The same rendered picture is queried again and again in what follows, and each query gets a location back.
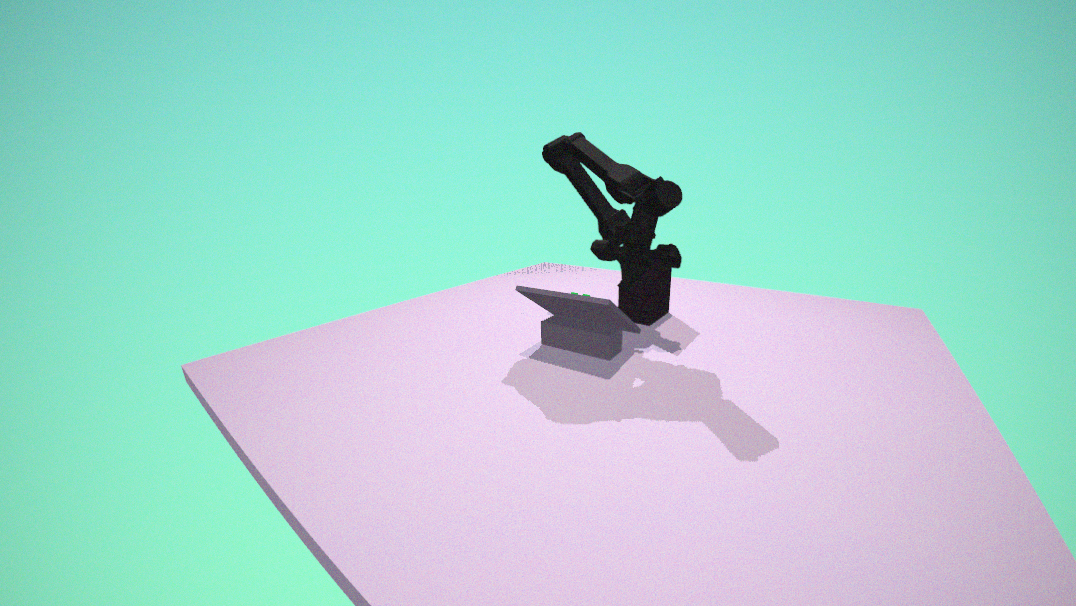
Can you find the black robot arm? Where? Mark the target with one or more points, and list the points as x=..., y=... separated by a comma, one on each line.
x=653, y=198

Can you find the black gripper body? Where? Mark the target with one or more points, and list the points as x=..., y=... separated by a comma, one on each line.
x=604, y=249

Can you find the grey switch panel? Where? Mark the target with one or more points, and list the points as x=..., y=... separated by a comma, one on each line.
x=580, y=323

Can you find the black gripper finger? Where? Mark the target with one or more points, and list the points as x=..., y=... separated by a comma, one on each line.
x=639, y=265
x=625, y=265

